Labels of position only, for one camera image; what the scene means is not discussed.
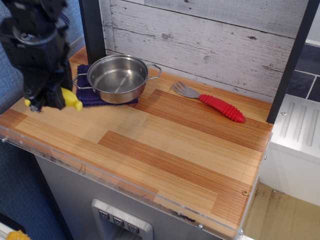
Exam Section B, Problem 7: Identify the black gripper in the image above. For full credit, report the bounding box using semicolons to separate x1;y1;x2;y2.
0;18;72;113

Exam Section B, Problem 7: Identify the yellow toy banana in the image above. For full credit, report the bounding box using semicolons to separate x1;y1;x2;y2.
24;87;83;113

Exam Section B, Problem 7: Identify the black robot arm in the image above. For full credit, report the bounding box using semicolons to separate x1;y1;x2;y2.
0;0;73;113

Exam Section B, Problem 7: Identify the yellow object at corner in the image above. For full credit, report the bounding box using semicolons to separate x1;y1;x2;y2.
6;230;31;240

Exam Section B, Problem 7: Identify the purple cloth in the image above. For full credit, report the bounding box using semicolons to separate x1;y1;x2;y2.
75;63;139;109

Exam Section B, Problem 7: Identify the clear acrylic edge guard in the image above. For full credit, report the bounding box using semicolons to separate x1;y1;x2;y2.
0;124;273;238

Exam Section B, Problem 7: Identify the stainless steel pot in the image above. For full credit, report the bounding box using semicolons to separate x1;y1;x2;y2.
72;54;162;104

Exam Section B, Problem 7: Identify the silver dispenser panel with buttons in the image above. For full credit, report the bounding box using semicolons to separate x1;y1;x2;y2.
91;198;154;240

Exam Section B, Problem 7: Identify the white ridged appliance top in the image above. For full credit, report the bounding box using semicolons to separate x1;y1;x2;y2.
271;94;320;158

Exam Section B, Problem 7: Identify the black left vertical post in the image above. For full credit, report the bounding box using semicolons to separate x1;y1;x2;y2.
78;0;106;64

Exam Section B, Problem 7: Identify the black vertical post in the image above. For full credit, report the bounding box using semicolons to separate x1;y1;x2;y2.
266;0;320;124
78;0;106;64

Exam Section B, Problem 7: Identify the fork with red handle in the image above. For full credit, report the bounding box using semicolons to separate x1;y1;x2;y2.
172;81;246;123

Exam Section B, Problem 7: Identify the black right vertical post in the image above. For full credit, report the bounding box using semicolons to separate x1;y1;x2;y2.
266;0;320;124

